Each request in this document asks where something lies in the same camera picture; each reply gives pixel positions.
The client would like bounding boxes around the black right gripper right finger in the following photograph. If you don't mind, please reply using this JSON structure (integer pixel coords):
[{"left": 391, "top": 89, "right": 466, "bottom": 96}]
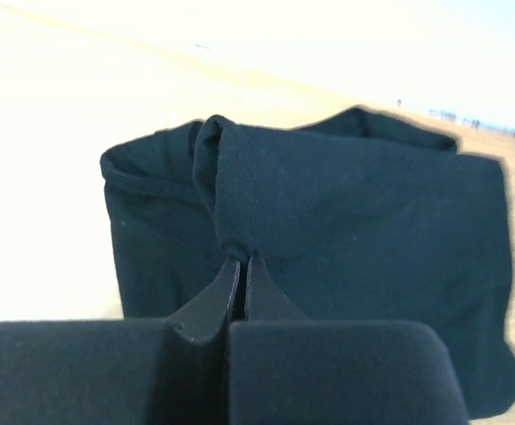
[{"left": 229, "top": 255, "right": 469, "bottom": 424}]

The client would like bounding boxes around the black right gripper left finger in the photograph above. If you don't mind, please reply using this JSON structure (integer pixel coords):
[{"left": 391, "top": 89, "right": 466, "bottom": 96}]
[{"left": 0, "top": 259, "right": 241, "bottom": 425}]

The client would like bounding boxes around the black t shirt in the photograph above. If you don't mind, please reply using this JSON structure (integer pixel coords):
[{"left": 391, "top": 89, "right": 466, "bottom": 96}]
[{"left": 100, "top": 107, "right": 515, "bottom": 419}]

